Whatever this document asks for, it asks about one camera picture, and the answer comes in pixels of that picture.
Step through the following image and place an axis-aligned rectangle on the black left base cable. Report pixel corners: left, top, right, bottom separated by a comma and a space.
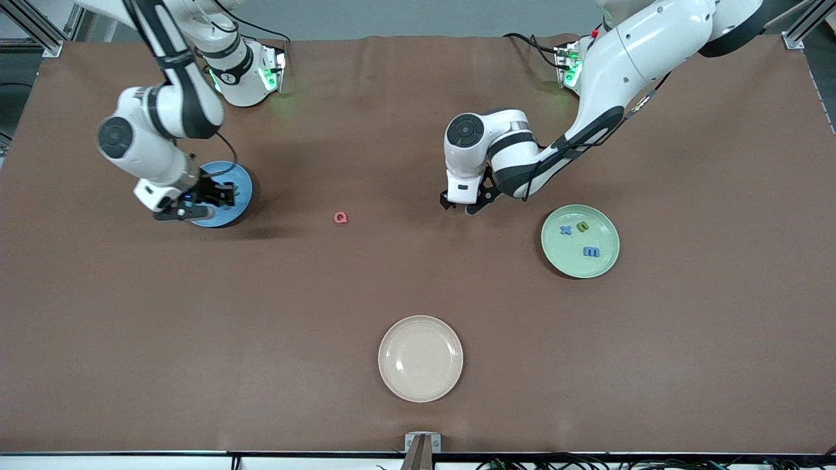
502, 31, 568, 71

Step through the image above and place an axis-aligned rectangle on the black right base cable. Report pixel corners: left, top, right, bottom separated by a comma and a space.
212, 0, 290, 59

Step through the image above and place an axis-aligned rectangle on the beige plate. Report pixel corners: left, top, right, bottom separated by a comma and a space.
378, 315, 464, 403

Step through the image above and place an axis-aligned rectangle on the blue plate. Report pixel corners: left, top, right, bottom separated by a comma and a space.
186, 161, 254, 228

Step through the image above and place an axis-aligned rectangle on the brown table mat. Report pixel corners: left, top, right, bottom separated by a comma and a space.
0, 34, 836, 456

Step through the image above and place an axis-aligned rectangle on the aluminium frame profile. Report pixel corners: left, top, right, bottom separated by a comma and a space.
0, 0, 89, 58
780, 0, 836, 50

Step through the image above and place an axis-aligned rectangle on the left arm base connector plate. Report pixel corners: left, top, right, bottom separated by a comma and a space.
554, 40, 583, 91

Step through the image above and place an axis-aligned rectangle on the light green plate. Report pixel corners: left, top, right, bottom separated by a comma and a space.
541, 205, 620, 280

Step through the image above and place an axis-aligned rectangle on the grey metal camera mount bracket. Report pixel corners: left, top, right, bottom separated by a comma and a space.
404, 431, 442, 470

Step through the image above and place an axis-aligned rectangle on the right arm base connector plate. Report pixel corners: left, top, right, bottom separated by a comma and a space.
258, 43, 288, 96

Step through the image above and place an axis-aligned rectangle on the black base cable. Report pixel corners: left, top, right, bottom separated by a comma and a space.
502, 31, 568, 71
212, 0, 290, 59

